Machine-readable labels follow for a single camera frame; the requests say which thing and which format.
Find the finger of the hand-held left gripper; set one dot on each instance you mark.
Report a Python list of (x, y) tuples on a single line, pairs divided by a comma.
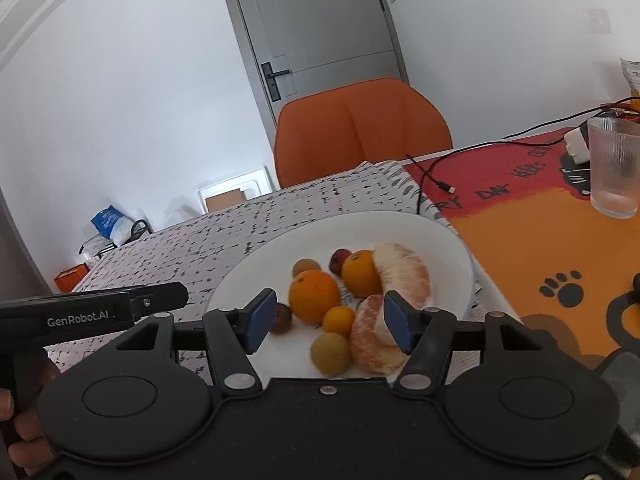
[(160, 297)]

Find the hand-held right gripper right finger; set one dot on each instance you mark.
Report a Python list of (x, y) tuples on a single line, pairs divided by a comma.
[(399, 322)]

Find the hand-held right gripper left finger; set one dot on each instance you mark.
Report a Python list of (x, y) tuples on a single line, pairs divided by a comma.
[(261, 321)]

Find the small dark red fruit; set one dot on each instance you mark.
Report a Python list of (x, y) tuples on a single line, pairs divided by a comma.
[(282, 318)]

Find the large peeled pomelo chunk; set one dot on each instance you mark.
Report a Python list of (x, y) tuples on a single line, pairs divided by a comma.
[(371, 340)]

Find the peeled pomelo segment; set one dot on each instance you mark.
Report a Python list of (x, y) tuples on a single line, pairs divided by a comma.
[(405, 272)]

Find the large orange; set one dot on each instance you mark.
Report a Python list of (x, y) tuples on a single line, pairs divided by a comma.
[(314, 296), (361, 274)]

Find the small orange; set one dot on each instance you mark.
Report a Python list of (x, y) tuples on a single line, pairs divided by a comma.
[(339, 321)]

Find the white bowl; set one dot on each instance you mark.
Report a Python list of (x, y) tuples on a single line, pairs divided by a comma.
[(280, 255)]

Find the brown round fruit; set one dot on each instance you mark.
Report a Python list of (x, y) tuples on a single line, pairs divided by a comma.
[(306, 267), (330, 353)]

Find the person's left hand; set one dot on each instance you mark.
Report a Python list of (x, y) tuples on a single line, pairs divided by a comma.
[(32, 442)]

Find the orange box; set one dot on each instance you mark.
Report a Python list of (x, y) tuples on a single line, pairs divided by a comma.
[(71, 278)]

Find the white plastic bag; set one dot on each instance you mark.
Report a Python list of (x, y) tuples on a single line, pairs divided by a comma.
[(97, 252)]

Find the blue and white bag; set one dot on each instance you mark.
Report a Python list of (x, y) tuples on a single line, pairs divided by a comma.
[(109, 225)]

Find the red and orange mat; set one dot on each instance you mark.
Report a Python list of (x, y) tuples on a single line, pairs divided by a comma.
[(520, 245)]

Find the orange chair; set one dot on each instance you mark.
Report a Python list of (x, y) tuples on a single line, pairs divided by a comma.
[(360, 130)]

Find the white charger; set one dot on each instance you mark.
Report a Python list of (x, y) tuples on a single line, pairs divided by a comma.
[(576, 147)]

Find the ribbed glass cup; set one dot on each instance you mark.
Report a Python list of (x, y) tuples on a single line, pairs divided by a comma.
[(614, 170)]

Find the grey door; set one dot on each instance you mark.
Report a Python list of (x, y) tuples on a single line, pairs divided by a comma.
[(320, 20)]

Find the snack bag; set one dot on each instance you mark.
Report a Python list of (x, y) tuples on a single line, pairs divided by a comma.
[(632, 76)]

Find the white picture frame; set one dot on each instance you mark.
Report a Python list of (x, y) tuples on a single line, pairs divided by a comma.
[(255, 180)]

